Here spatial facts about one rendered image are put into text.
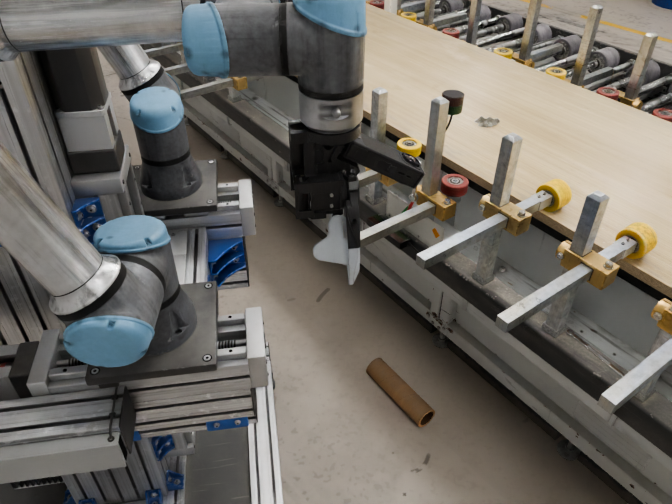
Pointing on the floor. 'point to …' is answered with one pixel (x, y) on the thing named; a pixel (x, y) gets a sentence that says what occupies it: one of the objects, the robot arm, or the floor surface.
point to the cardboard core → (400, 392)
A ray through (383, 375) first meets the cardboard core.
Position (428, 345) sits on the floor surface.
